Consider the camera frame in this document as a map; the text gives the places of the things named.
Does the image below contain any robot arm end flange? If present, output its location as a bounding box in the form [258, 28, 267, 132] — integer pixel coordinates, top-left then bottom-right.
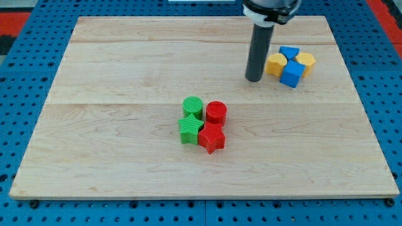
[242, 0, 302, 28]

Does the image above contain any yellow heart block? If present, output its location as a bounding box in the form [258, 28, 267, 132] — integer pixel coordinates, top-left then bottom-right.
[265, 53, 288, 77]

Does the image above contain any blue triangle block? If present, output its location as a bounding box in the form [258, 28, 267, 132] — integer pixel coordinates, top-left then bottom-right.
[279, 46, 300, 60]

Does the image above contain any green cylinder block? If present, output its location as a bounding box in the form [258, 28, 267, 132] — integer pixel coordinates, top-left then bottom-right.
[182, 96, 204, 120]

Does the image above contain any red cylinder block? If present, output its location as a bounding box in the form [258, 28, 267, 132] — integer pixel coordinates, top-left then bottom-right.
[205, 101, 227, 126]

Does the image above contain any green star block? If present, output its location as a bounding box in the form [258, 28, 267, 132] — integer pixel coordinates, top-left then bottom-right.
[178, 114, 204, 145]

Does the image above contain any red star block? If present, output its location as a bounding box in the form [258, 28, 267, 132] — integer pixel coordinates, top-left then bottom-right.
[198, 122, 225, 154]

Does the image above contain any light wooden board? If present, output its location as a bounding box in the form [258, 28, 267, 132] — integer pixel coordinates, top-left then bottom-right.
[9, 16, 399, 200]

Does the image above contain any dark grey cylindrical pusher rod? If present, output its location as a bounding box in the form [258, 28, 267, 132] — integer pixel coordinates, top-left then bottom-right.
[245, 24, 274, 82]

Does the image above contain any blue cube block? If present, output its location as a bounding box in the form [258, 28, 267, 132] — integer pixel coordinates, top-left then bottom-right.
[280, 60, 306, 88]

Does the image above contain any yellow hexagon block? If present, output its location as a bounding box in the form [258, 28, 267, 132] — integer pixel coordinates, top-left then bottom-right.
[295, 52, 316, 78]

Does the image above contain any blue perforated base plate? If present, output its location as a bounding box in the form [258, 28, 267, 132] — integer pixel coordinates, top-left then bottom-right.
[1, 0, 401, 225]

